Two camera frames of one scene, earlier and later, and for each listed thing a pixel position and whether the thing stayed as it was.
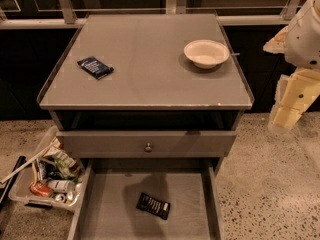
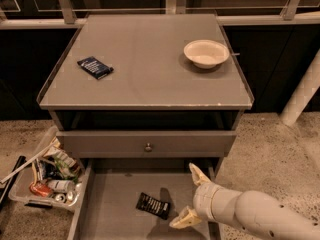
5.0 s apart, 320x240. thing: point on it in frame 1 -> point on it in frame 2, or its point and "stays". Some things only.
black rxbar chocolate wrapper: (153, 205) stays
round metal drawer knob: (148, 148) stays
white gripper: (302, 39) -> (201, 200)
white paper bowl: (206, 53) stays
